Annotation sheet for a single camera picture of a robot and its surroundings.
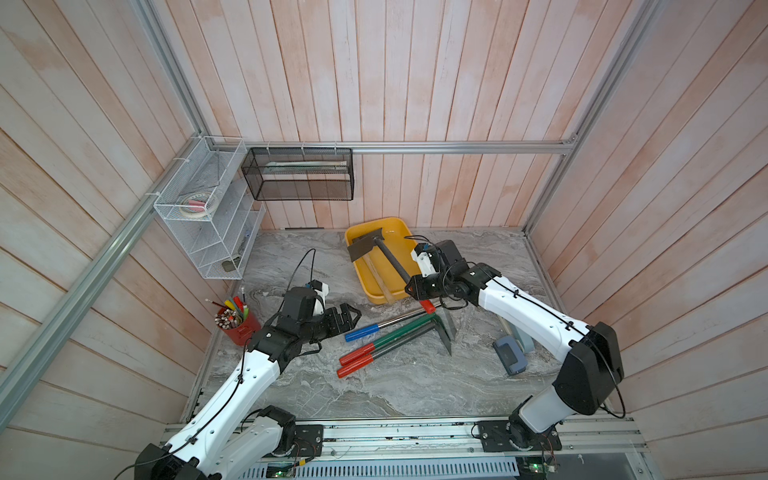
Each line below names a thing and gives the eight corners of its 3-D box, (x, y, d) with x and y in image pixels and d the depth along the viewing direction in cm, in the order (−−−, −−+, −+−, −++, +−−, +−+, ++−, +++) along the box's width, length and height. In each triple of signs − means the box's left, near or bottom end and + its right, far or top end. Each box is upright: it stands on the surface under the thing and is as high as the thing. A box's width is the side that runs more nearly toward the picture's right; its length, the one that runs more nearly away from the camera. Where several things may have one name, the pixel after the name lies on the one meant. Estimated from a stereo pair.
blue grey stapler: (509, 377, 86) (516, 371, 81) (491, 345, 92) (496, 338, 88) (523, 373, 86) (530, 366, 82) (504, 341, 93) (510, 334, 89)
